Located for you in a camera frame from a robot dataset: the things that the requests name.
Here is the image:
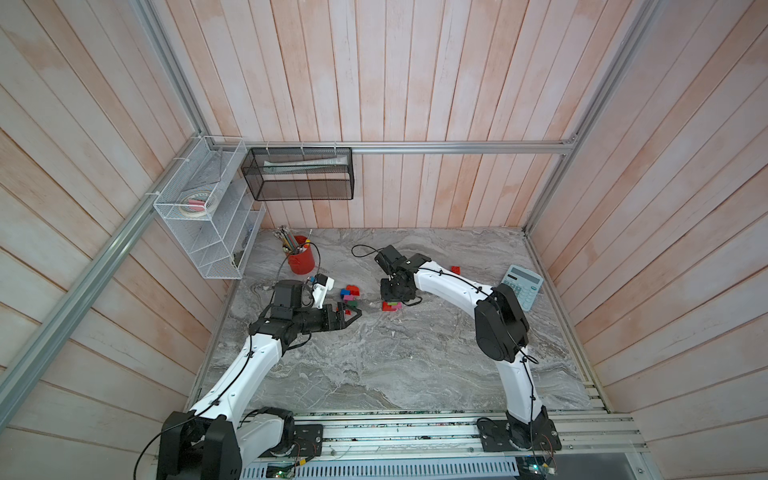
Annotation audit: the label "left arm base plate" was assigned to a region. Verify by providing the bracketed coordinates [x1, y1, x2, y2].
[264, 424, 324, 460]

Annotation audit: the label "tape roll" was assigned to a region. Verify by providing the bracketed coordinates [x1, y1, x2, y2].
[178, 190, 219, 219]

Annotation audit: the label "white wire shelf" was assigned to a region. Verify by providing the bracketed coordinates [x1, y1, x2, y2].
[154, 136, 265, 280]

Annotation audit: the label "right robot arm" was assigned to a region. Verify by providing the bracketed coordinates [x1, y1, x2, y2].
[375, 247, 562, 450]

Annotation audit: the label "pens in cup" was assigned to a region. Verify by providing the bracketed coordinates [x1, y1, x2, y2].
[274, 226, 310, 255]

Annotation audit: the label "black mesh basket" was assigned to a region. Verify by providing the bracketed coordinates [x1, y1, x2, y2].
[241, 147, 355, 202]

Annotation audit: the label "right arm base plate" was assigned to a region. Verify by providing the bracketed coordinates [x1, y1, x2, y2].
[476, 415, 562, 453]

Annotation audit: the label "grey calculator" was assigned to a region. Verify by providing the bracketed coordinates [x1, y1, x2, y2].
[502, 265, 543, 312]

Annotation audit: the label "red pen cup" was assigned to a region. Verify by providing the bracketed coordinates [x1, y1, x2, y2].
[286, 235, 316, 275]

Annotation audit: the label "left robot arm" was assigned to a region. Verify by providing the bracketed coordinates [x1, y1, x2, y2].
[155, 280, 362, 479]

